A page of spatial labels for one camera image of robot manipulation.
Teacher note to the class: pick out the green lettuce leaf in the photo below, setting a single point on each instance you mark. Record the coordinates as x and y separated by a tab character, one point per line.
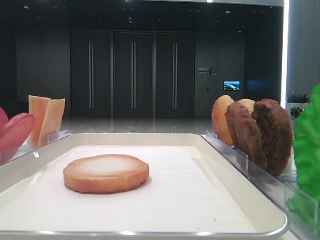
307	211
306	146

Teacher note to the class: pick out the brown meat patty left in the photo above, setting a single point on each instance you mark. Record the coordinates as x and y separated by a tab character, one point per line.
245	134

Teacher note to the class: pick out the brown meat patty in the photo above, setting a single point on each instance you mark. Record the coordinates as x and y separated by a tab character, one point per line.
245	134
275	126

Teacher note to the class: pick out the cheese slice right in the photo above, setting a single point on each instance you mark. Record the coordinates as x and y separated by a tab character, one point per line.
52	118

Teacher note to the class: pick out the cheese slice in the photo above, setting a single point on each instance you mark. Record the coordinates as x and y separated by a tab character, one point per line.
37	107
52	118

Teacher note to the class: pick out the brown meat patty right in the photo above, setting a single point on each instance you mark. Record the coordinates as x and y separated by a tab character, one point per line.
275	126

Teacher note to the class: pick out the cheese slice left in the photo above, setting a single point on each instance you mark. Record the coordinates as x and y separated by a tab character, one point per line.
37	107

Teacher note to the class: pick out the red tomato slice front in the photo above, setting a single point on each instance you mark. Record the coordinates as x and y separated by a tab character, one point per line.
16	131

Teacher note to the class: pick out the red tomato slice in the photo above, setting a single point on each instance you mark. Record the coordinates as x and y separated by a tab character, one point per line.
16	131
3	119

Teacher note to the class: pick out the red tomato slice rear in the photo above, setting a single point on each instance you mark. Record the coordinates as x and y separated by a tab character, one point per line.
3	119

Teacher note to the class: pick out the green lettuce leaf in rack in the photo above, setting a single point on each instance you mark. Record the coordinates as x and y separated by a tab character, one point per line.
307	211

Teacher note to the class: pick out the sesame top bun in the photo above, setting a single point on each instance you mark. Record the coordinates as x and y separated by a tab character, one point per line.
218	118

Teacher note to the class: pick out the dark door right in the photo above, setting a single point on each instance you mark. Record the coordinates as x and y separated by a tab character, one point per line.
175	58

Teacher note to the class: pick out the dark door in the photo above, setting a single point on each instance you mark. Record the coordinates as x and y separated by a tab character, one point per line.
133	55
175	58
90	74

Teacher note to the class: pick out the dark door middle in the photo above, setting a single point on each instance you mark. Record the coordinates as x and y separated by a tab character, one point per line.
133	55

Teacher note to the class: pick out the white rectangular tray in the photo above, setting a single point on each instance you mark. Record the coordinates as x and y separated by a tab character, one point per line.
269	221

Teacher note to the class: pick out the white tray liner paper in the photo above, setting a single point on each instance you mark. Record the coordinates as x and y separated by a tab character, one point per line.
179	196

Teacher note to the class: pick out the round bottom bun slice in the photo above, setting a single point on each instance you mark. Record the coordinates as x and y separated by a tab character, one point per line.
105	174

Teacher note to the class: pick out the dark door left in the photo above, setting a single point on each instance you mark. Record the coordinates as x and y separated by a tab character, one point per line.
90	74

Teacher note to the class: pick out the clear acrylic rack left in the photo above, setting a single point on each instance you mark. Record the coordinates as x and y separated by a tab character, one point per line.
9	155

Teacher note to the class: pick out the clear acrylic rack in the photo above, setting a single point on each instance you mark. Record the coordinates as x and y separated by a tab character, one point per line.
9	155
277	189

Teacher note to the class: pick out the potted plants planter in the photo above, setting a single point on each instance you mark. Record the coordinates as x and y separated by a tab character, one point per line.
296	103

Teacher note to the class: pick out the clear acrylic rack right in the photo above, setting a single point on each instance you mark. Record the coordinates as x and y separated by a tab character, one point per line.
277	189

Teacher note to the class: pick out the small wall display screen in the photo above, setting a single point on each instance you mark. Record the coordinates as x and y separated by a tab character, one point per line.
231	85

